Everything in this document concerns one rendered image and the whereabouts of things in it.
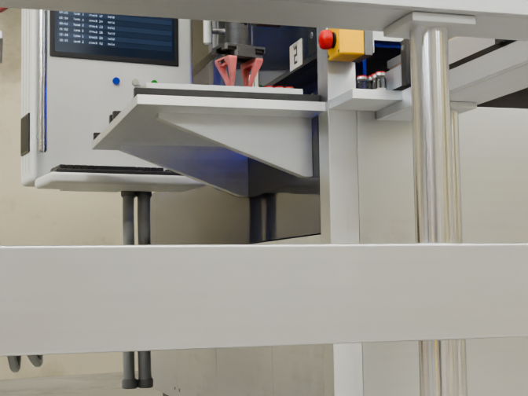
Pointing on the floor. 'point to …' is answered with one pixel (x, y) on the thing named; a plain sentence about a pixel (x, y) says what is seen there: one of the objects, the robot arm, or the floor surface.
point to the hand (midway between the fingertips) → (239, 89)
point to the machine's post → (339, 204)
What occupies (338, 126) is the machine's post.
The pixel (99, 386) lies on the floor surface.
